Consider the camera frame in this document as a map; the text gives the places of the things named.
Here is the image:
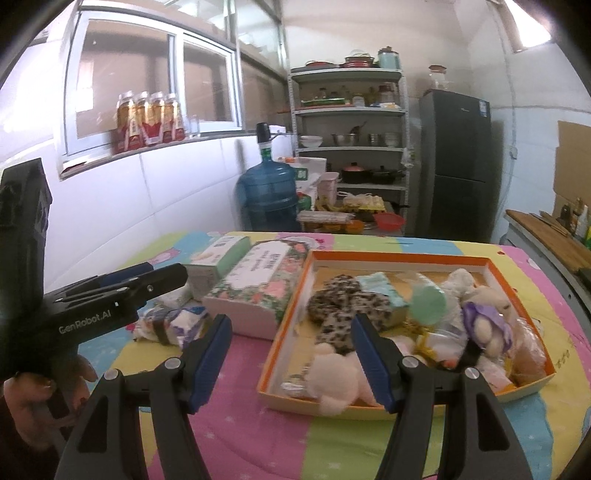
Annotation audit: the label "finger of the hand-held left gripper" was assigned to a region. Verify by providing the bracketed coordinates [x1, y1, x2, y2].
[65, 262, 155, 300]
[106, 264, 188, 313]

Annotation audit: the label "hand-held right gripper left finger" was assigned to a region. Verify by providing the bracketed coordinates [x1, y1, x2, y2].
[53, 315, 233, 480]

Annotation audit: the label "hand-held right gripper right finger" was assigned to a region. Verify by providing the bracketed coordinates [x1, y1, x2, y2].
[351, 314, 534, 480]

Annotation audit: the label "white tissue packet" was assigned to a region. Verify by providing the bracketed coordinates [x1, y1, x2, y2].
[152, 284, 195, 310]

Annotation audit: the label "leopard print cloth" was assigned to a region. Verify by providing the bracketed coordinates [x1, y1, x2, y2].
[307, 274, 393, 356]

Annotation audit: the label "orange rimmed cardboard box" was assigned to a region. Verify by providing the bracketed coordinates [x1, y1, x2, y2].
[257, 249, 556, 422]

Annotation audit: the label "person's left forearm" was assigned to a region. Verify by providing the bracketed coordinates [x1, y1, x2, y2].
[0, 392, 70, 480]

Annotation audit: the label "person's left hand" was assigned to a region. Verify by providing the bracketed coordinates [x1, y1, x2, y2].
[2, 355, 99, 446]

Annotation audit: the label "white green wrapped packet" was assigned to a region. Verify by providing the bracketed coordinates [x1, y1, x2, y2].
[137, 305, 209, 348]

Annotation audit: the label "white green tissue box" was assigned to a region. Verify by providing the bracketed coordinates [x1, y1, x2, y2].
[187, 235, 252, 301]

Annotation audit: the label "green round sponge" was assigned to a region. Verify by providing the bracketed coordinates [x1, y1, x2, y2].
[409, 282, 448, 326]

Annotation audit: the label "colourful printed mat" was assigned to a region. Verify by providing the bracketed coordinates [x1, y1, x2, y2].
[95, 231, 583, 480]

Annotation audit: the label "floral print box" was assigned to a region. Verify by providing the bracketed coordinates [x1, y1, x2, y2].
[202, 239, 309, 341]

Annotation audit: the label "white plush toy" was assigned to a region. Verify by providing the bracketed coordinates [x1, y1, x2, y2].
[441, 268, 481, 305]

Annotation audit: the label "rabbit plush in purple dress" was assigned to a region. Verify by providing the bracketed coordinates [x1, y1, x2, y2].
[462, 285, 515, 358]

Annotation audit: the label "blue water jug with pump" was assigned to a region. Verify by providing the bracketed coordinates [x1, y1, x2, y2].
[237, 122, 300, 232]

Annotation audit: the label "red plastic basin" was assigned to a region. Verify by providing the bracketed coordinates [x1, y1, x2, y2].
[373, 212, 407, 232]

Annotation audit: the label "plastic food tray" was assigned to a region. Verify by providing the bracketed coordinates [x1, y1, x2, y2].
[298, 210, 352, 232]

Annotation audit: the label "red drink bottle pack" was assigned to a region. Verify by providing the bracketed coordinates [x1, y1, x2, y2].
[112, 91, 186, 155]

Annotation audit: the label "clear orange plastic bag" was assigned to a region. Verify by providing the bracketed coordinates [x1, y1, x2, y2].
[510, 318, 555, 386]

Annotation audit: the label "tray of eggs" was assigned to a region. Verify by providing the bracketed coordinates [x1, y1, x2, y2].
[342, 193, 385, 214]

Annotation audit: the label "pink white bag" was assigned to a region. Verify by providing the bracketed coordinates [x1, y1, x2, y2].
[316, 172, 340, 208]

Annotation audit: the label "black wok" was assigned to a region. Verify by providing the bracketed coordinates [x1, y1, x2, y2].
[369, 165, 408, 184]

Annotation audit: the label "black pot with red lid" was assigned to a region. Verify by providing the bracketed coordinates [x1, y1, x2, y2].
[341, 161, 371, 184]

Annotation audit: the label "white carton with green label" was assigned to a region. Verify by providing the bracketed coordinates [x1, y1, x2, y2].
[295, 157, 328, 195]

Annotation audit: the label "white framed sliding window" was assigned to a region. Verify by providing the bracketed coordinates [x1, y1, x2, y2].
[62, 9, 245, 158]

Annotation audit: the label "wooden boards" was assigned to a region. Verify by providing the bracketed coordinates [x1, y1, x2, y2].
[503, 209, 591, 273]

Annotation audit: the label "dark grey fridge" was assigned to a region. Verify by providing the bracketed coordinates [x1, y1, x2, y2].
[418, 89, 494, 241]

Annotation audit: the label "group of condiment bottles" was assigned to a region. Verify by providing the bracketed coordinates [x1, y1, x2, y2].
[558, 198, 591, 243]

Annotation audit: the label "white metal shelf rack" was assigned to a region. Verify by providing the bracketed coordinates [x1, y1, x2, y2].
[287, 67, 411, 232]

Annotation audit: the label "cardboard boxes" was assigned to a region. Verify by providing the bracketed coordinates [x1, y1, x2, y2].
[553, 120, 591, 222]

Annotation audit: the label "glass jar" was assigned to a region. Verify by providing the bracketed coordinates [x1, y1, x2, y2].
[427, 65, 451, 92]

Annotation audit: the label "red pot with glass lid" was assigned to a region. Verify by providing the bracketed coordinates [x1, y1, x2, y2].
[342, 50, 376, 68]

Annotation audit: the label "teal canister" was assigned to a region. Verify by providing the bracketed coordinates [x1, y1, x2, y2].
[378, 46, 402, 70]

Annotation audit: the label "small high window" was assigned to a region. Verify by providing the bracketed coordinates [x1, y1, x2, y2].
[503, 0, 553, 52]

